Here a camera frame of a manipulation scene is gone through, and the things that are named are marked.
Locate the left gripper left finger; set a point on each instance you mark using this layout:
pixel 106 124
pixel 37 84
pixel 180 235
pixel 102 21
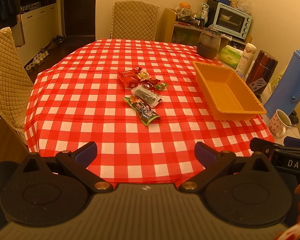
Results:
pixel 75 164

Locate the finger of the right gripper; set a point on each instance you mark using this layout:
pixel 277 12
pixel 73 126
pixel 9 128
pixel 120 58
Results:
pixel 291 142
pixel 263 146

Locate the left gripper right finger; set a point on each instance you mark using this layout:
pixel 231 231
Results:
pixel 216 164

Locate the green long snack packet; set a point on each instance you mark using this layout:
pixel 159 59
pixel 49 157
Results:
pixel 145 113

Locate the green small candy packet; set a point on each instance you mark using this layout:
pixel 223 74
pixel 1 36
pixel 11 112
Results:
pixel 161 86

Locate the large red snack packet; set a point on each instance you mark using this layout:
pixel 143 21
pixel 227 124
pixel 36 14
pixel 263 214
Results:
pixel 129 78

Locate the yellow green candy packet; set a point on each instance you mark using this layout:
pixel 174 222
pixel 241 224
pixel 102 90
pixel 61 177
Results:
pixel 143 75

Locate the small red candy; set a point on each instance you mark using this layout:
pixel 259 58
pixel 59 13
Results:
pixel 137 69

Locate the dark red foil candy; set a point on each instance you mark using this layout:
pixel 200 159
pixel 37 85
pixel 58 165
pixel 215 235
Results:
pixel 147 85

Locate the white patterned mug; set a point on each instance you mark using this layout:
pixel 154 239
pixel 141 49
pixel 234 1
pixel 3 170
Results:
pixel 280 123

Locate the blue thermos jug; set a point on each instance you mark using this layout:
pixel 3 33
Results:
pixel 286 96

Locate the orange plastic tray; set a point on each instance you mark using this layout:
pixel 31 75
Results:
pixel 226 93

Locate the sunflower seed bag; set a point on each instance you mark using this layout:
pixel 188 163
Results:
pixel 274 83

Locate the grey phone stand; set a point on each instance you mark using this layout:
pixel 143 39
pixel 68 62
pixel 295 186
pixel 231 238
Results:
pixel 258 84

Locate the blue white small box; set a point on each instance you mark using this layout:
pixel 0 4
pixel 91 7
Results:
pixel 240 74

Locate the brown metal thermos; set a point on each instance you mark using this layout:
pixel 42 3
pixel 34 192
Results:
pixel 264 67

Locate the white miffy bottle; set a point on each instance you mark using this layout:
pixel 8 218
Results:
pixel 246 59

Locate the red white checkered tablecloth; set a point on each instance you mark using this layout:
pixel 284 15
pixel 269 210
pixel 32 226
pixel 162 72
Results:
pixel 81 99

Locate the green tissue pack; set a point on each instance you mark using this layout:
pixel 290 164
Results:
pixel 230 55

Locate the near quilted beige chair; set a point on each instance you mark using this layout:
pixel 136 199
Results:
pixel 15 85

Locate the quilted beige chair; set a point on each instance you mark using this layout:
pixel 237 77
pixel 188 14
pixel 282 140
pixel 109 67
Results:
pixel 134 20
pixel 15 85

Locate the dark glass jar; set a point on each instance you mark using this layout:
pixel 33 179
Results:
pixel 209 43

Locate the shoes on floor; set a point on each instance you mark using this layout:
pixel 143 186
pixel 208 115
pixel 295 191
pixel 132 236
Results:
pixel 39 58

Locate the light blue toaster oven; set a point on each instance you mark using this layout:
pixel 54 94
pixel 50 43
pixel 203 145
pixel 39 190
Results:
pixel 232 21

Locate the wooden shelf unit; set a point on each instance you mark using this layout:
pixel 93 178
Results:
pixel 172 31

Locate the green white bag on shelf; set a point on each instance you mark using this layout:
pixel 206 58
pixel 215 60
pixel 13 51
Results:
pixel 203 14

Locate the white cabinet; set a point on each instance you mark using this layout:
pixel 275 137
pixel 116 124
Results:
pixel 39 27

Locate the clear nut bag on oven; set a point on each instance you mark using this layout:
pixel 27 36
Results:
pixel 242 5

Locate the orange lid snack jar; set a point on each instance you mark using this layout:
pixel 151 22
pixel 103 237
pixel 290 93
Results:
pixel 183 11

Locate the far quilted beige chair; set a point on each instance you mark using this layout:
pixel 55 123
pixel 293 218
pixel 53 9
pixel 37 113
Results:
pixel 134 20

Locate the dark wooden door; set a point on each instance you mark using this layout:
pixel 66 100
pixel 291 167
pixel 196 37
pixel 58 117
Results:
pixel 79 17

